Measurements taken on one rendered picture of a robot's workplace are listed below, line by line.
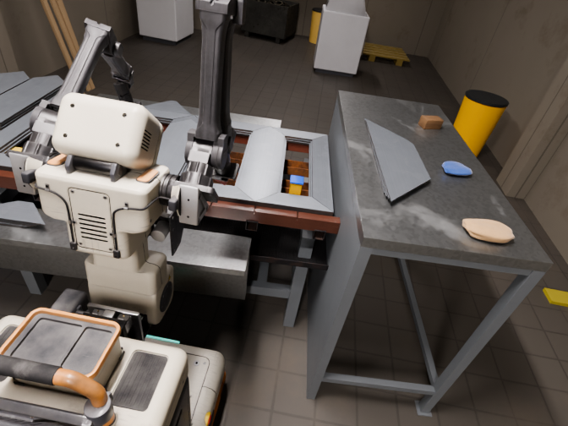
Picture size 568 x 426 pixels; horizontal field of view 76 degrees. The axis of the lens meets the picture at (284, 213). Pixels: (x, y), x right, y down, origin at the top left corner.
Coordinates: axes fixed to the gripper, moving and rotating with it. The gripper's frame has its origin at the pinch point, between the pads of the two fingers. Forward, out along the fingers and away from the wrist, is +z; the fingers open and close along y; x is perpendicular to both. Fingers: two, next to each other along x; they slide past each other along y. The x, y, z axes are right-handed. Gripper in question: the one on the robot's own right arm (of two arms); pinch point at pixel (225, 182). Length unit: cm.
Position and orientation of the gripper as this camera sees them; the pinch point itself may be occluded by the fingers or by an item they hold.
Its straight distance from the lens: 136.8
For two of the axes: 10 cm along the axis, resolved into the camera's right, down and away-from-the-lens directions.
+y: -9.8, -2.0, 0.4
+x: -2.0, 8.6, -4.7
